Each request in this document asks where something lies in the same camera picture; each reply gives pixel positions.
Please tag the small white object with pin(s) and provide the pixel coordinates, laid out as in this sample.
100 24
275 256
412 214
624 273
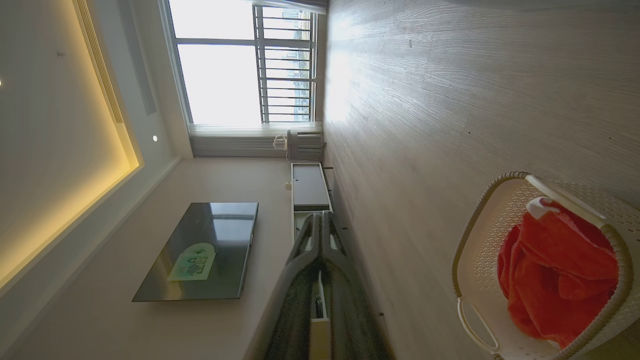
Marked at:
280 143

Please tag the green white television sticker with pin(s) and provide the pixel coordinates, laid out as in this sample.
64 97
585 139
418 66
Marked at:
192 262

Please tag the large bright window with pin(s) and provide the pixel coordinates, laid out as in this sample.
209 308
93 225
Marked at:
220 75

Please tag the white laundry basket brown rim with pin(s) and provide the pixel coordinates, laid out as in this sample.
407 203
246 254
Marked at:
485 240

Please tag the grey pleated curtain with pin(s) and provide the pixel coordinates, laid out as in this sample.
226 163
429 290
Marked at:
235 145

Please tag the black flat screen television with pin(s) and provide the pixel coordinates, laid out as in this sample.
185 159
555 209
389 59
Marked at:
225 272

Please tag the grey window guard rail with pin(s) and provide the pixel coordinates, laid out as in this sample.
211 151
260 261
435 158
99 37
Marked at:
259 65

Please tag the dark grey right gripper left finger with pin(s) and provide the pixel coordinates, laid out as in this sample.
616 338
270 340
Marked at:
290 300

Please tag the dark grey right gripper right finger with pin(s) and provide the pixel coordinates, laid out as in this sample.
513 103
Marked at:
350 310

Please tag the red object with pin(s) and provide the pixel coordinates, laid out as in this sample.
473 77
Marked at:
560 260

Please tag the white dark television cabinet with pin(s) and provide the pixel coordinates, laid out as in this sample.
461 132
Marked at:
310 187

